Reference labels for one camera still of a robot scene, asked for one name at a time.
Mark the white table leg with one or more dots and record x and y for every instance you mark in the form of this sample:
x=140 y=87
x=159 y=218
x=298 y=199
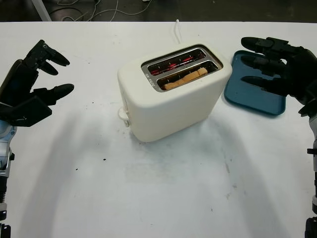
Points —
x=40 y=10

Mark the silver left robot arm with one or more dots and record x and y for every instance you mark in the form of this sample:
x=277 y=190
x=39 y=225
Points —
x=6 y=138

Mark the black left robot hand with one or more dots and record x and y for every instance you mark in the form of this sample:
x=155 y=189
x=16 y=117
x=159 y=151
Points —
x=17 y=78

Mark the teal plastic tray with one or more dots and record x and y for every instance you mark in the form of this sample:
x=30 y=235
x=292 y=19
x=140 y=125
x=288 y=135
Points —
x=250 y=99

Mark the toast slice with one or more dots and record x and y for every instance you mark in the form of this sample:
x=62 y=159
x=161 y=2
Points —
x=183 y=79

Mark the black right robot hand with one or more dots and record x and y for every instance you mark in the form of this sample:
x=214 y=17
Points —
x=299 y=72

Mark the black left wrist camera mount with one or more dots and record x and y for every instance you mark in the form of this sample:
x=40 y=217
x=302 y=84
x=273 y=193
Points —
x=27 y=113

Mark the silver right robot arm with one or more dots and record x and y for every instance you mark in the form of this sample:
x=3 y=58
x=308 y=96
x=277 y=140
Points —
x=313 y=138

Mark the cream white two-slot toaster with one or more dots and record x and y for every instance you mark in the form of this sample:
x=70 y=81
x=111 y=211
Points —
x=173 y=109

